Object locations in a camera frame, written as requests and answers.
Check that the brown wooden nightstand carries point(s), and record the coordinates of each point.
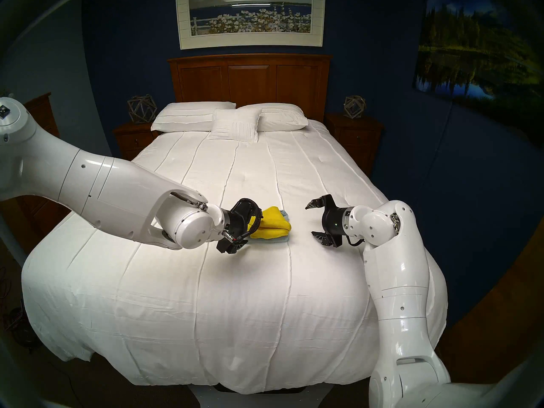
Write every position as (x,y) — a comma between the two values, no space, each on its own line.
(357,139)
(134,141)

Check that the brown wooden headboard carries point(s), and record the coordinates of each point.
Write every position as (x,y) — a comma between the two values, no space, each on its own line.
(250,84)

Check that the forest lake wall poster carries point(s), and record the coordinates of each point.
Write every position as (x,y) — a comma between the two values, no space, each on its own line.
(471,54)

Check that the yellow hand towel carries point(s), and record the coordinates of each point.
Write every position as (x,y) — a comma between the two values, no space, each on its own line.
(274,224)

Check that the white bed comforter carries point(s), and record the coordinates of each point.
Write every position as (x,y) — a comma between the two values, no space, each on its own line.
(255,326)

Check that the large white pillow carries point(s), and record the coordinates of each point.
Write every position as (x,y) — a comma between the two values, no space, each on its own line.
(187,116)
(284,118)

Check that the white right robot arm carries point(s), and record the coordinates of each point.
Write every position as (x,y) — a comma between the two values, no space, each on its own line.
(399,275)

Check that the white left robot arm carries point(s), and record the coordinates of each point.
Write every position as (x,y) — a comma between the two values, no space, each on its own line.
(106,194)

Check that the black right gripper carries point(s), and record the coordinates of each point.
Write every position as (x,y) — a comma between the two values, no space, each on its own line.
(335,224)

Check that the brown wooden dresser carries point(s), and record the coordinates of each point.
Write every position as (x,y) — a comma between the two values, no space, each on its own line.
(42,114)

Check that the light blue hand towel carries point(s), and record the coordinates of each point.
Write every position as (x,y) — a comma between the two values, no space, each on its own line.
(272,240)

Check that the small pleated white pillow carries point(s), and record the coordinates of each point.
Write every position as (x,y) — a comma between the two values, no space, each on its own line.
(236,126)

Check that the white framed flower picture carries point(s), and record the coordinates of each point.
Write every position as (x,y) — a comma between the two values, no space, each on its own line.
(250,18)

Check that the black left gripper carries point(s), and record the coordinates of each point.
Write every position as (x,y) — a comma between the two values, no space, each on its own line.
(240,220)

